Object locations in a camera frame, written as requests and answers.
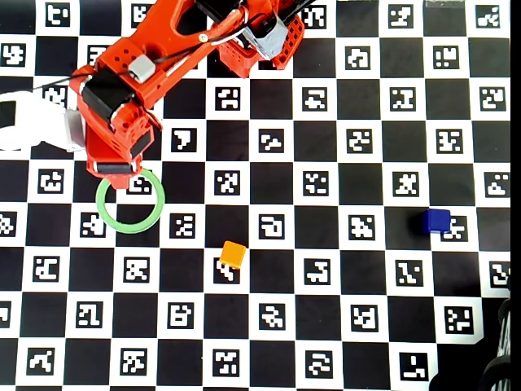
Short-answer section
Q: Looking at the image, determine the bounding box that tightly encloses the thin black camera cable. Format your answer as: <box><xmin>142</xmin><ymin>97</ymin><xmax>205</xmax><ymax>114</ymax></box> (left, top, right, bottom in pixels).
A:
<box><xmin>34</xmin><ymin>10</ymin><xmax>282</xmax><ymax>93</ymax></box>

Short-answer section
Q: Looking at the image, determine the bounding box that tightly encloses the small white square clip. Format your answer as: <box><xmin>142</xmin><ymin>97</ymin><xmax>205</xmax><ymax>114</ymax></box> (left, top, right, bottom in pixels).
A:
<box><xmin>127</xmin><ymin>55</ymin><xmax>156</xmax><ymax>83</ymax></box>

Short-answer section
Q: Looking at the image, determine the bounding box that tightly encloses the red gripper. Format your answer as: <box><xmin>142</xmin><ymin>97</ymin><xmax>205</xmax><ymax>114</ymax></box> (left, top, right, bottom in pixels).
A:
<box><xmin>77</xmin><ymin>97</ymin><xmax>164</xmax><ymax>191</ymax></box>

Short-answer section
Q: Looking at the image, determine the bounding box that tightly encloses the blue cube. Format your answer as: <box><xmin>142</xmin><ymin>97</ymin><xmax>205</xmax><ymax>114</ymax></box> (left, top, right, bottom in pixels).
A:
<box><xmin>421</xmin><ymin>208</ymin><xmax>452</xmax><ymax>235</ymax></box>

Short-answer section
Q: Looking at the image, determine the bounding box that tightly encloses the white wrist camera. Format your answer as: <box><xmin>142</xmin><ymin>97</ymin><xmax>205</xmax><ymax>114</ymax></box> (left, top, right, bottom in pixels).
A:
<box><xmin>0</xmin><ymin>90</ymin><xmax>87</xmax><ymax>154</ymax></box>

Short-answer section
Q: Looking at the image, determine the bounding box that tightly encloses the black white marker mat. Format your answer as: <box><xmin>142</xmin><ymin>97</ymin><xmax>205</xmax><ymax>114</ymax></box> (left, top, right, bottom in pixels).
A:
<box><xmin>0</xmin><ymin>0</ymin><xmax>512</xmax><ymax>391</ymax></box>

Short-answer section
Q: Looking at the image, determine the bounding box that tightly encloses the green ring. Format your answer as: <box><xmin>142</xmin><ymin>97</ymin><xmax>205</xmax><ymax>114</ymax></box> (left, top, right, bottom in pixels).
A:
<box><xmin>94</xmin><ymin>169</ymin><xmax>166</xmax><ymax>235</ymax></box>

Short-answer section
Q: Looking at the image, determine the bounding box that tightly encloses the black flexible tripod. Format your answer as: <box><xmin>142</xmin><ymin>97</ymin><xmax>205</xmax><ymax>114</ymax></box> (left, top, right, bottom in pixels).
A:
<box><xmin>478</xmin><ymin>280</ymin><xmax>512</xmax><ymax>391</ymax></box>

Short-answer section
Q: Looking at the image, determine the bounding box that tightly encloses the orange cube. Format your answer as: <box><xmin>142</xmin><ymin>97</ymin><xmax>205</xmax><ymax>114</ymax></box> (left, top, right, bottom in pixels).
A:
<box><xmin>218</xmin><ymin>239</ymin><xmax>247</xmax><ymax>270</ymax></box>

